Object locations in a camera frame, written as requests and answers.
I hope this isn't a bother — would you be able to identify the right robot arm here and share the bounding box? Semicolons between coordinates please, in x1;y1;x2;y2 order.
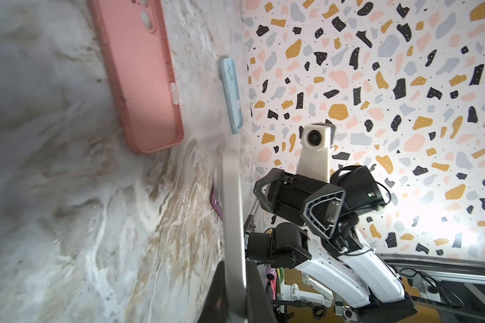
246;166;417;322

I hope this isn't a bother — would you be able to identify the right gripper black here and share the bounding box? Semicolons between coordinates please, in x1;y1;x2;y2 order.
253;168;346;240

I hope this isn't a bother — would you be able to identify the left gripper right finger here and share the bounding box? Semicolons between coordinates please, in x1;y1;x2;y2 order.
245;261;277;323

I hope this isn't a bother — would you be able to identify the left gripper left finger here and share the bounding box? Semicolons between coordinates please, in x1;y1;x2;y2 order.
196;261;226;323

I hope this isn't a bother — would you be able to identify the pink phone case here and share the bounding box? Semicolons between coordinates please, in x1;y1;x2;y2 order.
88;0;184;154

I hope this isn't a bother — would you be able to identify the light blue phone case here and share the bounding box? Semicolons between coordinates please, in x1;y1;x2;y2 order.
219;57;243;135

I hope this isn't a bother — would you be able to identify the black phone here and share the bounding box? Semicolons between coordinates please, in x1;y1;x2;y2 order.
216;149;247;322

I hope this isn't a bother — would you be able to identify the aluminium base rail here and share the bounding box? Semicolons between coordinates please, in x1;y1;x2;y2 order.
382;254;485;322

